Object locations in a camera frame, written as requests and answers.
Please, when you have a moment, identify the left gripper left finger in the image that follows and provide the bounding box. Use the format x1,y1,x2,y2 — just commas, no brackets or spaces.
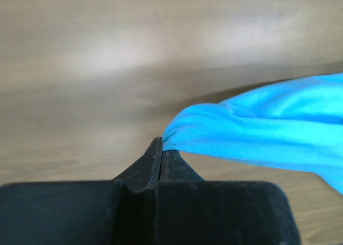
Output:
114,137,162,192

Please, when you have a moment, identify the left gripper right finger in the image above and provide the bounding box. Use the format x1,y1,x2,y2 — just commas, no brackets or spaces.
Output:
160,150,204,181

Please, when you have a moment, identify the cyan blue t-shirt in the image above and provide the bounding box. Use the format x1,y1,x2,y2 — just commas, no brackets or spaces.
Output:
162,73,342,192

